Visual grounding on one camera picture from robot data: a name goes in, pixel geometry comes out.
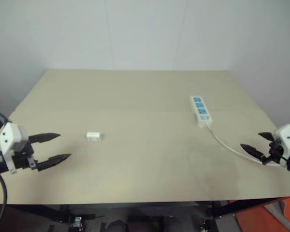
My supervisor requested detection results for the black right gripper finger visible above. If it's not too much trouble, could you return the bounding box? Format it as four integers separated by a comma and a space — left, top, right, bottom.
258, 131, 276, 142
240, 144, 267, 162

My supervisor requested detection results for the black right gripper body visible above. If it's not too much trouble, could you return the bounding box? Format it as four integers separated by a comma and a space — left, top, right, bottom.
261, 136, 285, 166

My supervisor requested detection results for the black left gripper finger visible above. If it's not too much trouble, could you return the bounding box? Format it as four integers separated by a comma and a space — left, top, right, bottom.
28, 132, 61, 144
36, 153, 72, 172

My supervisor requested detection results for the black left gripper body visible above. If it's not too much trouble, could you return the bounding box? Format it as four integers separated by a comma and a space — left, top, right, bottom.
11, 139, 39, 170

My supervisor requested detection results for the white plug adapter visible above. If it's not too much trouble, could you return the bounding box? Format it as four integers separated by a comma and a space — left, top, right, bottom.
84, 131, 104, 144

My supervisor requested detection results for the white blue power strip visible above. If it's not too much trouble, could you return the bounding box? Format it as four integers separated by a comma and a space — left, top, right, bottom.
189, 95, 212, 128

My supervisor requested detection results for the orange panel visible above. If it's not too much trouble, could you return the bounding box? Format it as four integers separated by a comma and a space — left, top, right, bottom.
228, 195, 290, 232

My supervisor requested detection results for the dark rounded shape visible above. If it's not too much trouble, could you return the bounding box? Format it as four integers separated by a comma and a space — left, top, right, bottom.
105, 219, 130, 232

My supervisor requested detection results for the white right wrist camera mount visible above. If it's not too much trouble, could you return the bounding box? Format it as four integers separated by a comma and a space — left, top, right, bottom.
274, 123, 290, 168

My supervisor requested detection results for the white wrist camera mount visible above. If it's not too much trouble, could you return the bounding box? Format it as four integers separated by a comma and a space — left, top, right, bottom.
274, 123, 290, 168
0, 122, 29, 174

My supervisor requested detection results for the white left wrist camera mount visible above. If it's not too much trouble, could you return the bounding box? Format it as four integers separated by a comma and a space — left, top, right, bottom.
0, 122, 29, 174

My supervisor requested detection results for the white power cable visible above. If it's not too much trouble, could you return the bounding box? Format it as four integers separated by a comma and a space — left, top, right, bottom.
205, 123, 281, 168

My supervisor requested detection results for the black table frame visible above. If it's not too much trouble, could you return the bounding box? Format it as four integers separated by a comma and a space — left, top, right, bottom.
0, 197, 281, 232

